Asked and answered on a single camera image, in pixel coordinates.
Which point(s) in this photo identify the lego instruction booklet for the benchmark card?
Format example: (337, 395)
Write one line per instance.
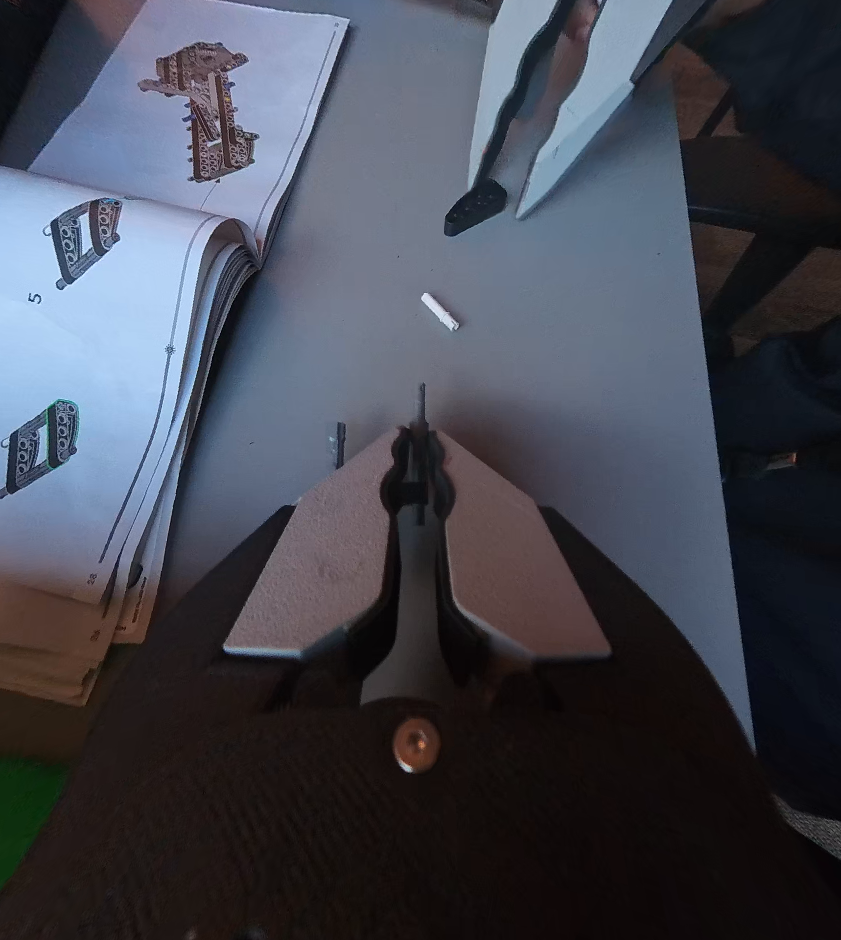
(61, 367)

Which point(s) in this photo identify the grey seat cushion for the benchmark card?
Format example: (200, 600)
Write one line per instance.
(839, 844)

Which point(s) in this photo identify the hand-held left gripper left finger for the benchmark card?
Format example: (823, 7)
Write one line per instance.
(318, 565)

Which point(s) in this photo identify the black lego axle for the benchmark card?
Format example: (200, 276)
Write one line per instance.
(421, 411)

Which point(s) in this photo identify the white lego pin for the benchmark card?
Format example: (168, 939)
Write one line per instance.
(439, 312)

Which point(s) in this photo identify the black chair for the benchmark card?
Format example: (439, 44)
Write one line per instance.
(780, 227)

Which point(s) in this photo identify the black lego beam piece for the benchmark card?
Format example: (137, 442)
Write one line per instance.
(475, 208)

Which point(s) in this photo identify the small black lego pin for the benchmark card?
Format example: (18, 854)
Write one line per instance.
(339, 444)

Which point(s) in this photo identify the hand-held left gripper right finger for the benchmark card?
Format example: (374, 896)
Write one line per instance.
(516, 573)

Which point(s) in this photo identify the person's dark trousers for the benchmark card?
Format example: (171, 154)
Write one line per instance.
(810, 587)

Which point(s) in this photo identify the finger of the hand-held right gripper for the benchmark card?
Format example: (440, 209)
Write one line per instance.
(597, 125)
(508, 88)

